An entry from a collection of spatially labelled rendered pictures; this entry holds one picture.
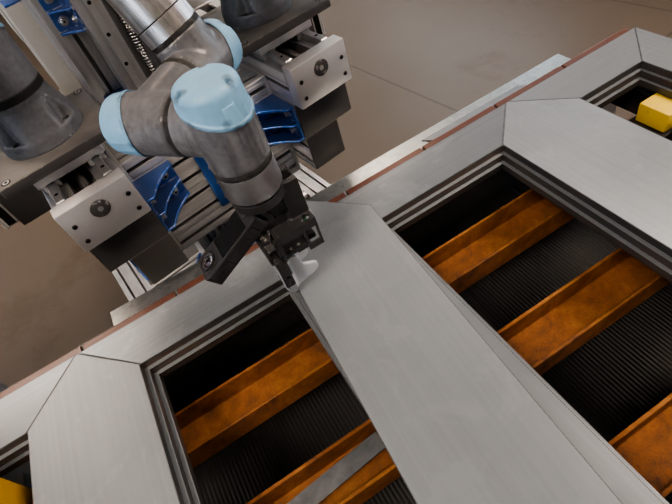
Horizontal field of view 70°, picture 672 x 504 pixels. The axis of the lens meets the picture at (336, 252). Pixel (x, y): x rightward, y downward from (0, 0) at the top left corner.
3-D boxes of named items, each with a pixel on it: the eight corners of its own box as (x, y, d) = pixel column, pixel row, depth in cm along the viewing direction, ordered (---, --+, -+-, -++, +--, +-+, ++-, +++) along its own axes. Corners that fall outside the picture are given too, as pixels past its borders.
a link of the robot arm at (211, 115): (184, 59, 53) (250, 55, 49) (224, 139, 61) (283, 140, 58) (146, 102, 48) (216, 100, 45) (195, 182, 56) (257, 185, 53)
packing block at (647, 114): (682, 120, 89) (689, 102, 86) (663, 133, 88) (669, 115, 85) (653, 108, 93) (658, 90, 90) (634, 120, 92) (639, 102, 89)
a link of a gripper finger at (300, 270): (329, 286, 74) (314, 249, 68) (297, 306, 73) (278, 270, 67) (320, 274, 77) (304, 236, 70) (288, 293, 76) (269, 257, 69)
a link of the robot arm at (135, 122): (164, 114, 66) (231, 114, 62) (119, 169, 59) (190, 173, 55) (133, 61, 60) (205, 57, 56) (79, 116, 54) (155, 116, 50)
